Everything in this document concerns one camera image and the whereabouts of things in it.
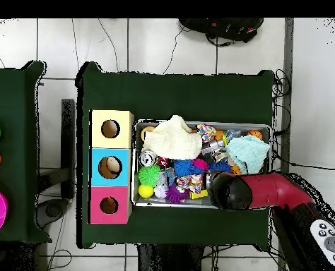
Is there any multicolour spiky caterpillar toy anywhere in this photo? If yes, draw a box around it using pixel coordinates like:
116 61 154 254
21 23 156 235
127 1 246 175
172 158 209 176

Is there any colourful knotted cloth toy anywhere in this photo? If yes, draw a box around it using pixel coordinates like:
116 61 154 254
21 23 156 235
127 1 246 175
175 173 211 194

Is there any shallow mesh bin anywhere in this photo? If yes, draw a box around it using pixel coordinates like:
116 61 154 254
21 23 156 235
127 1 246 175
131 119 272 210

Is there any wooden box with three holes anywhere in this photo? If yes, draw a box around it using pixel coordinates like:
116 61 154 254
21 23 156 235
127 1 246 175
88 109 135 225

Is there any cream yellow cloth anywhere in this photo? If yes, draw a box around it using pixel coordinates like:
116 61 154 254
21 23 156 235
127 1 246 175
143 114 203 160

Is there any crushed silver can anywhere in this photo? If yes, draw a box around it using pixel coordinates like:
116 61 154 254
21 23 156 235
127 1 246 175
139 149 157 167

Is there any green spiky ball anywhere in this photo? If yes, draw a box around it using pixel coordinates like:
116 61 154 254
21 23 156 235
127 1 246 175
138 164 162 187

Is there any white baseball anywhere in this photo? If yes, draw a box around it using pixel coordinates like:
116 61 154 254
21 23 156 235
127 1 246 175
153 184 169 199

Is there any purple spiky toy with eyes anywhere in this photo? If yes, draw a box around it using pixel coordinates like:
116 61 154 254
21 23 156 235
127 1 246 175
165 184 189 204

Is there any yellow ball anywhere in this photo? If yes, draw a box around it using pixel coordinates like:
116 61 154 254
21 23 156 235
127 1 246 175
138 183 155 198

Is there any mint green cloth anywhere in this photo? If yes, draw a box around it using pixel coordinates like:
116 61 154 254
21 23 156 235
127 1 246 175
225 135 271 174

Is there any dark green tablecloth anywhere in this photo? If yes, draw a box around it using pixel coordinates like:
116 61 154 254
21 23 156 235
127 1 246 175
76 61 276 251
0 60 53 244

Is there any small orange basketball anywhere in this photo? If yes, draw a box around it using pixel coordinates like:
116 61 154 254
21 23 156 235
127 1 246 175
246 129 263 140

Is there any black stand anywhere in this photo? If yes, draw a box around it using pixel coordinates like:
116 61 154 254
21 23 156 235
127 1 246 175
35 98 76 230

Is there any black backpack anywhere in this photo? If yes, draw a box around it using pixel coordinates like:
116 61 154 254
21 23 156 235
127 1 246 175
178 18 265 47

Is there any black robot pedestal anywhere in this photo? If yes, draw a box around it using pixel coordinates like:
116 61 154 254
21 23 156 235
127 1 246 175
137 243 205 271

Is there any black floor cable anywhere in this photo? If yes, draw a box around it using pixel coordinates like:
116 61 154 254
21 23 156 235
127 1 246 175
271 150 335 172

